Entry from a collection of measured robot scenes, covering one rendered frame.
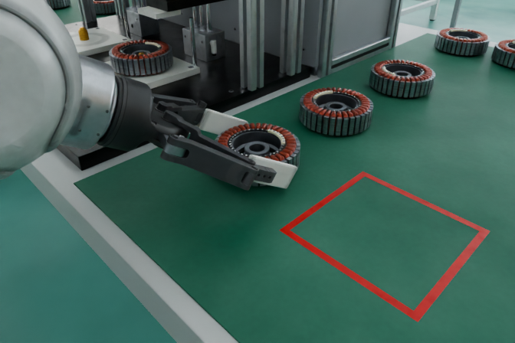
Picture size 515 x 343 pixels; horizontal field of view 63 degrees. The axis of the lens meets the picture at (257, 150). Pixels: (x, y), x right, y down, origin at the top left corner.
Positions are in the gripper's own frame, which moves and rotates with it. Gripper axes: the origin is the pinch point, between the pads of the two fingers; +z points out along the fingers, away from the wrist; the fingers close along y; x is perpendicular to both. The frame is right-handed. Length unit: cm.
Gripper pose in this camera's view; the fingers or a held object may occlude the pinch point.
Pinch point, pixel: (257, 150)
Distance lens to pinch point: 55.1
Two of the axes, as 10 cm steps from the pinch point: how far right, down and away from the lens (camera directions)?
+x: 4.4, -8.6, -2.6
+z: 7.7, 2.1, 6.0
